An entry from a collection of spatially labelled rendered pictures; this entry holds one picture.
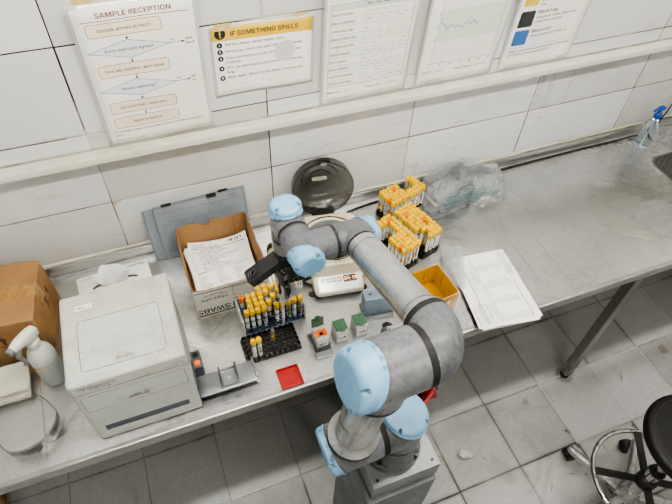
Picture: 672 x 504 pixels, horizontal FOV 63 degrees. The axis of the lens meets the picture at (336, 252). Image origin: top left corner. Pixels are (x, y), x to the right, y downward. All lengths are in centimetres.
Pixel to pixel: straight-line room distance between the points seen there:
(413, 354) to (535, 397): 195
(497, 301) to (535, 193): 61
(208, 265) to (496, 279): 98
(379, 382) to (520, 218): 145
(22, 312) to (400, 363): 119
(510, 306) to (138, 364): 117
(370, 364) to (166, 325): 71
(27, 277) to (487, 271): 147
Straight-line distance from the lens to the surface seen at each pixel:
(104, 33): 152
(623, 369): 310
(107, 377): 143
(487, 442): 266
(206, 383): 165
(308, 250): 117
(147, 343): 145
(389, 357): 89
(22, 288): 183
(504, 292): 195
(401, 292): 105
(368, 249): 115
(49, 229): 193
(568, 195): 241
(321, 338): 167
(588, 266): 216
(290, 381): 167
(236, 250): 190
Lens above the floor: 236
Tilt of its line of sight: 49 degrees down
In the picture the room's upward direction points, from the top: 3 degrees clockwise
